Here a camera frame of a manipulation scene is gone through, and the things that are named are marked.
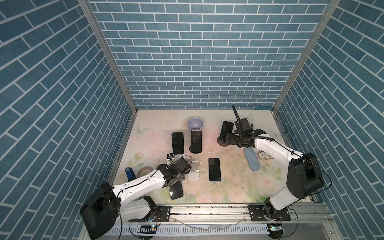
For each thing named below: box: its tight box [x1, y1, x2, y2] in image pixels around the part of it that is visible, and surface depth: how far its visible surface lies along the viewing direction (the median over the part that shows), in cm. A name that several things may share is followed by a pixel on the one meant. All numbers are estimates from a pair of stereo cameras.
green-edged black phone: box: [208, 158, 222, 182], surface depth 91 cm
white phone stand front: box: [188, 161, 200, 182], surface depth 86 cm
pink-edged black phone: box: [191, 130, 202, 153], surface depth 93 cm
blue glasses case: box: [243, 147, 260, 171], surface depth 93 cm
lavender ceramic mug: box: [187, 116, 204, 130], surface depth 108 cm
